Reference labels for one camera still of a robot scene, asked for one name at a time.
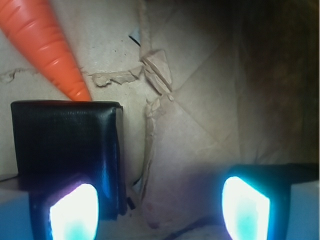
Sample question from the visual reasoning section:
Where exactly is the orange toy carrot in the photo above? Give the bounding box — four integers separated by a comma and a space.
0, 0, 92, 101

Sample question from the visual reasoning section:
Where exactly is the black box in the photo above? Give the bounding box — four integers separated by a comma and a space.
10, 100, 127, 220

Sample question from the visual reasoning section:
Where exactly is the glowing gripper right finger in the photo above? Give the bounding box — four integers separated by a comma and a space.
221, 163, 320, 240

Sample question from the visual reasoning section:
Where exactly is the brown paper bag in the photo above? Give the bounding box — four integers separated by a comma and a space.
0, 0, 320, 240

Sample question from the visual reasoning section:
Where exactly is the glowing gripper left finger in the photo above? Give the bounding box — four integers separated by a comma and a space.
29, 174, 100, 240

